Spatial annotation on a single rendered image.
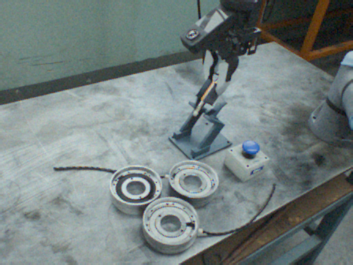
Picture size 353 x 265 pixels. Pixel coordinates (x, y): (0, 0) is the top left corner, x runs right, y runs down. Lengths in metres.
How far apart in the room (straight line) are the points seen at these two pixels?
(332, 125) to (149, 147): 0.48
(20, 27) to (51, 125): 1.33
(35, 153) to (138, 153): 0.23
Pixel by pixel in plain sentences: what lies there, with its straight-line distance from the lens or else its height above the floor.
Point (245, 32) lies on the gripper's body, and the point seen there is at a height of 1.10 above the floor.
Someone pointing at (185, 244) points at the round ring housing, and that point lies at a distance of 0.65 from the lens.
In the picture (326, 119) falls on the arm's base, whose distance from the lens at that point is 1.01.
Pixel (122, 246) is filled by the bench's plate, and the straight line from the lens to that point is 0.69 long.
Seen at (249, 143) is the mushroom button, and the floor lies 0.87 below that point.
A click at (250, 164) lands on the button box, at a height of 0.84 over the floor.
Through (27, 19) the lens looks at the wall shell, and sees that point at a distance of 2.20.
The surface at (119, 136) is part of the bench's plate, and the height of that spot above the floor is 0.80.
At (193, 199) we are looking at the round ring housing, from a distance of 0.72.
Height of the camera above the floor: 1.38
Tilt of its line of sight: 40 degrees down
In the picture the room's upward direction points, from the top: 8 degrees clockwise
